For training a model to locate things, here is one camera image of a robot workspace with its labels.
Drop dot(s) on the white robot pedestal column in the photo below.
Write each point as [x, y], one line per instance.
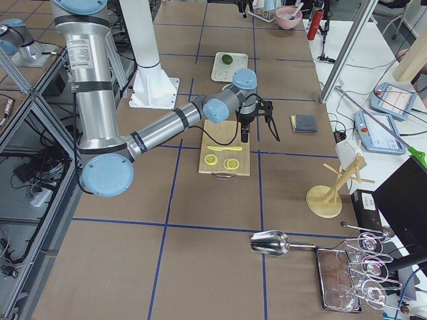
[152, 87]

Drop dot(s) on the metal ice scoop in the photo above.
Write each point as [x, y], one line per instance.
[276, 243]

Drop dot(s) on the cream bear tray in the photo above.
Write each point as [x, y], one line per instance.
[224, 73]

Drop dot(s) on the blue teach pendant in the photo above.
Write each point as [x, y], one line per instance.
[374, 137]
[393, 100]

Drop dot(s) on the wire cup rack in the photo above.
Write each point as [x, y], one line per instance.
[263, 9]

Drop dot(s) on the aluminium frame post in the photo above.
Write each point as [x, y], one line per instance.
[362, 17]

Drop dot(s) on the wooden mug tree stand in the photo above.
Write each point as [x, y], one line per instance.
[323, 200]

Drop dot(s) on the lemon slice left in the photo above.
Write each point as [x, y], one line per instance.
[210, 159]

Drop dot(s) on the blue teach pendant near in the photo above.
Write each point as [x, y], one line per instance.
[374, 137]

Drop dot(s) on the pink bowl of ice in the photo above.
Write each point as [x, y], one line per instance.
[286, 19]

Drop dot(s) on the black monitor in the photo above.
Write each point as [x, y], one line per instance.
[402, 201]

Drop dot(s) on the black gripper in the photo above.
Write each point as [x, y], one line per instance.
[246, 120]

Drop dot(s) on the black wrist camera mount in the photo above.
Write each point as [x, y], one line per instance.
[265, 108]

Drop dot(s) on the yellow plastic knife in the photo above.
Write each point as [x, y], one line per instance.
[224, 148]

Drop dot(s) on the black mini tripod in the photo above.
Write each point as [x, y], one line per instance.
[324, 32]

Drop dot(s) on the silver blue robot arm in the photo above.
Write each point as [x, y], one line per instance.
[107, 156]

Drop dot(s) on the bamboo cutting board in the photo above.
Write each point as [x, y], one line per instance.
[224, 132]

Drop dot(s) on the grey yellow sponge cloth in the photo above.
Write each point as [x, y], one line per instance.
[303, 123]

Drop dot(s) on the blue teach pendant far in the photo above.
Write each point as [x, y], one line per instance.
[393, 100]

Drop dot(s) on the green lime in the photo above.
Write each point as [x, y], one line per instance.
[227, 59]

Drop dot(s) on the lemon slice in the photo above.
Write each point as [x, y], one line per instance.
[231, 164]
[210, 159]

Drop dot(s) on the second robot arm grey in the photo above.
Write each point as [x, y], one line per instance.
[18, 43]

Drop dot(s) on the red bottle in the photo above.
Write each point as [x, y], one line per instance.
[314, 24]

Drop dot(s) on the dark tray with glasses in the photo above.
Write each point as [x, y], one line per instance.
[332, 266]

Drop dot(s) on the lemon slice right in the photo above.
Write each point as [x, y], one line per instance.
[231, 164]

